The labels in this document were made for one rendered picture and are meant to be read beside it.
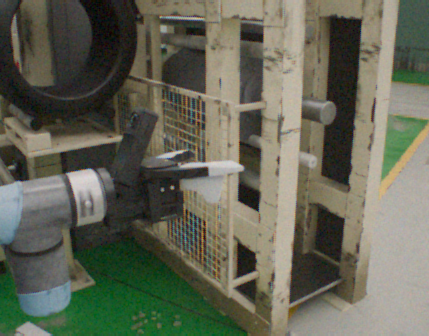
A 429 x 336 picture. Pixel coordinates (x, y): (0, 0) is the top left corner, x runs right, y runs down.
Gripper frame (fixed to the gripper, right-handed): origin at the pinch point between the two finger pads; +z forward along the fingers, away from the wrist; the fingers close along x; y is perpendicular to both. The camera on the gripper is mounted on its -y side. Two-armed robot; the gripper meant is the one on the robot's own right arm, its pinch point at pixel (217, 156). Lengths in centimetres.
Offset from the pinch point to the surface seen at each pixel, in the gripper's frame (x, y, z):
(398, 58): -575, 6, 793
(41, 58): -141, -22, 3
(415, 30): -542, -48, 806
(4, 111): -140, -2, -15
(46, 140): -107, 8, -6
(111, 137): -110, 11, 19
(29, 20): -139, -37, 0
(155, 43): -138, -24, 54
